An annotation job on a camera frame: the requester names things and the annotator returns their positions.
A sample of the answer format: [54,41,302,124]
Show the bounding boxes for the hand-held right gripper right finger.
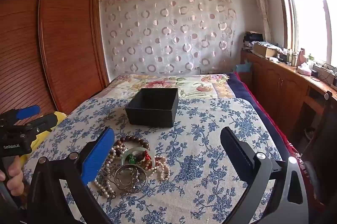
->
[220,126,310,224]

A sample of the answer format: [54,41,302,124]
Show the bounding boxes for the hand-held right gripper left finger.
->
[26,126,115,224]

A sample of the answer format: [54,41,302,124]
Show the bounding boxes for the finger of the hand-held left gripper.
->
[24,113,60,135]
[5,105,41,125]

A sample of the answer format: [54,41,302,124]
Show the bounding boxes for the pale jade bangle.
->
[121,146,156,174]

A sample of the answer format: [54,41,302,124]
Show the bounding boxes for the white pearl necklace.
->
[94,144,171,199]

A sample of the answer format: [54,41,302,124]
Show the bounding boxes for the bronze filigree bangle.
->
[114,164,148,191]

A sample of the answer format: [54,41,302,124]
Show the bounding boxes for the brown wooden bead bracelet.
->
[113,135,150,157]

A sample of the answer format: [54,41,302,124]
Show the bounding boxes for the red green charm bracelet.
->
[126,150,153,165]

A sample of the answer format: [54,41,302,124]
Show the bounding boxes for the black square box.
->
[125,87,179,128]

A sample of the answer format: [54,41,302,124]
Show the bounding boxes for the person's left hand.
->
[0,158,25,197]

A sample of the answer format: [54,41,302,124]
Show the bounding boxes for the yellow cloth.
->
[20,111,66,164]

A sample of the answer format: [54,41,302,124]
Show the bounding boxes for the blue floral cloth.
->
[22,96,290,224]

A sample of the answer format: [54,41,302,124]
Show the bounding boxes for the navy blue blanket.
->
[226,73,290,159]

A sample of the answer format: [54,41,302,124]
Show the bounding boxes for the pink floral quilt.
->
[109,73,235,106]

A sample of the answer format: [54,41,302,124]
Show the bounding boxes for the long wooden cabinet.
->
[241,50,337,140]

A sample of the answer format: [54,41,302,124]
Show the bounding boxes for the teal plastic bag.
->
[235,61,253,73]

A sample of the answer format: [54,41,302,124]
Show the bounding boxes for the dark wooden chair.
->
[300,91,337,203]

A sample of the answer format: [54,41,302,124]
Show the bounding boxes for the brown wooden wardrobe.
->
[0,0,110,124]

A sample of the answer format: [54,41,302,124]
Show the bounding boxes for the cardboard box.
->
[253,43,278,58]

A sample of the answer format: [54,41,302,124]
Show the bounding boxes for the white tissue box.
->
[297,63,312,76]

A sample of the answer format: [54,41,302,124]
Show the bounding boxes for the dark pile of clutter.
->
[243,31,264,51]

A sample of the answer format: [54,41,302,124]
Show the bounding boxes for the pink figurine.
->
[297,48,307,67]

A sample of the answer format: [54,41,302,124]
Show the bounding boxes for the sheer circle-patterned cloth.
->
[99,0,237,76]

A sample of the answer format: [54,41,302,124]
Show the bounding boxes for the wooden framed window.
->
[271,0,337,69]

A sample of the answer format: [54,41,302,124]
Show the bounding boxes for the black cables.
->
[313,62,337,89]

